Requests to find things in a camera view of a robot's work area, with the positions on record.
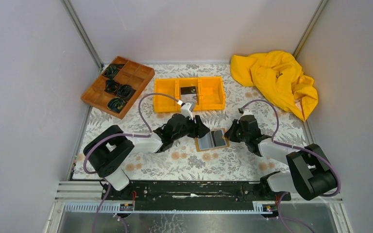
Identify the yellow middle bin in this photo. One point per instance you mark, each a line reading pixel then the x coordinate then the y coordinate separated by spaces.
pixel 182 82

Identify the yellow left bin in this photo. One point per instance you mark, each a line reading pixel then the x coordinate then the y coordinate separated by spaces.
pixel 164 104

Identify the yellow leather card holder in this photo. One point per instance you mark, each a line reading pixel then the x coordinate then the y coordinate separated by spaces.
pixel 211 141

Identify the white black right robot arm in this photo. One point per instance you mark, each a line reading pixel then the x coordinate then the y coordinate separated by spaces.
pixel 310 174

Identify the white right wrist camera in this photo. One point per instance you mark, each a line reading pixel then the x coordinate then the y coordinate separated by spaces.
pixel 245 112

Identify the aluminium frame rail front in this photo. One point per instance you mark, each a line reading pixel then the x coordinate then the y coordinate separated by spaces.
pixel 87 196

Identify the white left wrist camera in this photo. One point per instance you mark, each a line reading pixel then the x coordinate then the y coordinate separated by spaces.
pixel 187 109

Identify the dark card in holder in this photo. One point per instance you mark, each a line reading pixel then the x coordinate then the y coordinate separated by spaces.
pixel 218 138

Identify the black credit card stack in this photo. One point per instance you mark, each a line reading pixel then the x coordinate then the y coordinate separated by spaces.
pixel 188 90

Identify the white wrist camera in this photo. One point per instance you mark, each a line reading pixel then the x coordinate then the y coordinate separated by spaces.
pixel 245 112
pixel 187 109

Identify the yellow bin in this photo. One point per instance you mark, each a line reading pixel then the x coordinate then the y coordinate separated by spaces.
pixel 212 94
pixel 164 104
pixel 182 82

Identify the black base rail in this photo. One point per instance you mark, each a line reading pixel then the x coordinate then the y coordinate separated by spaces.
pixel 194 196

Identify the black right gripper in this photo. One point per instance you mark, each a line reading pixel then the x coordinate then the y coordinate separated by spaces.
pixel 230 134

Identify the orange compartment tray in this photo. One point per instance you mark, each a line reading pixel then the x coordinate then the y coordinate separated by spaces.
pixel 118 86

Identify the yellow right bin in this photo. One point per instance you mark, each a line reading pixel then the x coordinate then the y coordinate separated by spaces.
pixel 212 94

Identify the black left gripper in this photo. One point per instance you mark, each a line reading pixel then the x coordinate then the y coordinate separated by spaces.
pixel 198 128

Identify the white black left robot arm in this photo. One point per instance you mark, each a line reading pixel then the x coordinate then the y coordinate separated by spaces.
pixel 105 154

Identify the yellow crumpled cloth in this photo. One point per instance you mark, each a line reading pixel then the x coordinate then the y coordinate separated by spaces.
pixel 279 78

